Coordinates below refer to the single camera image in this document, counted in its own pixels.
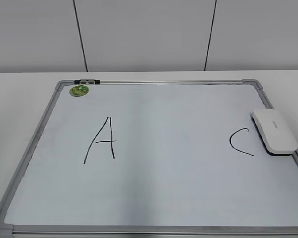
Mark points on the black grey hanger clip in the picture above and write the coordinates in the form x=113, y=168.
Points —
x=87, y=81

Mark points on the white whiteboard eraser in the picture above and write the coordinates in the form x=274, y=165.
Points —
x=275, y=132

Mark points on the round green magnet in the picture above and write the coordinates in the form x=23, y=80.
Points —
x=79, y=90

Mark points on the white board with grey frame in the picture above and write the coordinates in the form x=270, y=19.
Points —
x=157, y=158

